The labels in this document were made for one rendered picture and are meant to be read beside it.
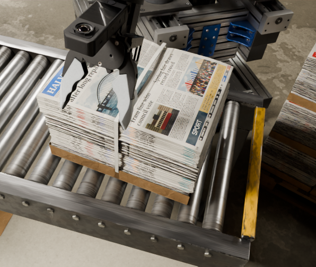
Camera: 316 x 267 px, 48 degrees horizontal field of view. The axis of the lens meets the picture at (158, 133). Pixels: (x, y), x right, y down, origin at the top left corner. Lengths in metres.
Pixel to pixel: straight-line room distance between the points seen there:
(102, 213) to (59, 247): 0.86
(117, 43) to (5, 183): 0.53
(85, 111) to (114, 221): 0.27
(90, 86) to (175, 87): 0.19
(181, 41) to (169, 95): 0.70
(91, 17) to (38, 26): 2.32
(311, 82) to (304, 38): 1.64
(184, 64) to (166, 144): 0.24
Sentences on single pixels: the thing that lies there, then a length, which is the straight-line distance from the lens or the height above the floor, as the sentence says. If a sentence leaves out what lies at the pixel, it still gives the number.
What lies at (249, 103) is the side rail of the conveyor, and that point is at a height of 0.80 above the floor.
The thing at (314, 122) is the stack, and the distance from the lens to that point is 1.56.
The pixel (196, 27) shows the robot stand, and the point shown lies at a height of 0.68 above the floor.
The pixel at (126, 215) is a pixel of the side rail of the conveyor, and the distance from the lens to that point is 0.87.
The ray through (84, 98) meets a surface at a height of 1.03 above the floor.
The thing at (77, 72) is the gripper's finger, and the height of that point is 1.20.
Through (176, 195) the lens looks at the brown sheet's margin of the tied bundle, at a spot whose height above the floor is 0.83.
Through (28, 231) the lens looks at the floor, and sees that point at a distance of 1.78.
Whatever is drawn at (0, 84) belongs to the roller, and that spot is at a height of 0.80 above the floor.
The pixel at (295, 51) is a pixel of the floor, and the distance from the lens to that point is 2.91.
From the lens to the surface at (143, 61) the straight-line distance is 0.87.
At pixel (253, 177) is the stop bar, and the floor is 0.82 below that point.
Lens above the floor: 1.58
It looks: 51 degrees down
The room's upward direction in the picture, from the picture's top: 8 degrees clockwise
